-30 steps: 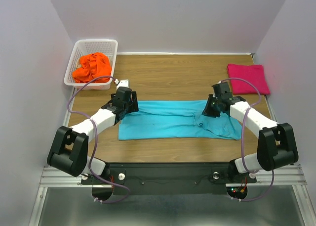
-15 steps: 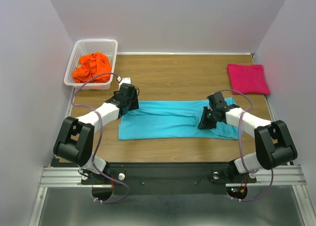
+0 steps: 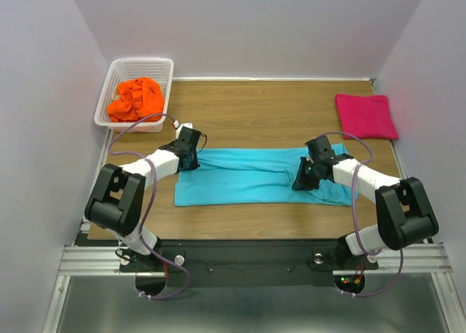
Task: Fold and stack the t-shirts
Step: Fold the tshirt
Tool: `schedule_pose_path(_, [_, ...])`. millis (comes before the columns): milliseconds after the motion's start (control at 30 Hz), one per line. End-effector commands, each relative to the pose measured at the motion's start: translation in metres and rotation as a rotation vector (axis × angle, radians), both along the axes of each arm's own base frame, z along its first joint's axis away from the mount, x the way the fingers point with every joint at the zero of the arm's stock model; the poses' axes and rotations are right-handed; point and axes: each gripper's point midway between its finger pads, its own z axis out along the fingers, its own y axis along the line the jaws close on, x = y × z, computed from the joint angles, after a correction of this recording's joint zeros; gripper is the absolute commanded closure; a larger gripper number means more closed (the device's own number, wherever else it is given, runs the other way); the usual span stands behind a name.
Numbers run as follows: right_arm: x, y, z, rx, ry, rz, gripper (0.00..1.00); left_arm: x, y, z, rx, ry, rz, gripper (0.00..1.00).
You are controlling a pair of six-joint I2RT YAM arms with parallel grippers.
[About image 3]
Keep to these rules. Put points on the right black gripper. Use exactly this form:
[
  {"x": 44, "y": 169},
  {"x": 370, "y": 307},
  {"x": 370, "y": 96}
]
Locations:
[{"x": 301, "y": 182}]

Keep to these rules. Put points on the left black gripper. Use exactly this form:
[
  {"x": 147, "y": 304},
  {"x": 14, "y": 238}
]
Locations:
[{"x": 194, "y": 164}]

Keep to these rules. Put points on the cyan blue t-shirt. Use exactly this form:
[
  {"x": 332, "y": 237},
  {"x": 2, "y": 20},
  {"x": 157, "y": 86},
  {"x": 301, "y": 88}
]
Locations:
[{"x": 250, "y": 176}]

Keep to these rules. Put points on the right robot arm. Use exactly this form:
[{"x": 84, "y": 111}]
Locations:
[{"x": 404, "y": 214}]

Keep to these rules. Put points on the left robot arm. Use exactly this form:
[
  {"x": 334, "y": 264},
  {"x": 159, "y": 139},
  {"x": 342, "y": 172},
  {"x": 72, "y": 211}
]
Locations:
[{"x": 116, "y": 199}]

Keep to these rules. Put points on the orange t-shirt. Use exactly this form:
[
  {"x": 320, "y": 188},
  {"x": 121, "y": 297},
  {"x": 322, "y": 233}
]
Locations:
[{"x": 135, "y": 99}]

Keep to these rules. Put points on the folded magenta t-shirt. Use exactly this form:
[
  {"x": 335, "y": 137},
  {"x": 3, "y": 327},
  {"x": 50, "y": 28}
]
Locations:
[{"x": 366, "y": 116}]

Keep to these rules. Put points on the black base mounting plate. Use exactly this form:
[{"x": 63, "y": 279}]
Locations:
[{"x": 246, "y": 263}]

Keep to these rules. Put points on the white plastic laundry basket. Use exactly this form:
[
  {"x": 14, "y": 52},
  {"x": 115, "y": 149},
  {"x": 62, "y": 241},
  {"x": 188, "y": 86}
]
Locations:
[{"x": 124, "y": 69}]

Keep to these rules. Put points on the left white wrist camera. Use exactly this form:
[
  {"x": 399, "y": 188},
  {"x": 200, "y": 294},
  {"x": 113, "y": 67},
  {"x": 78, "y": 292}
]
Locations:
[{"x": 181, "y": 127}]

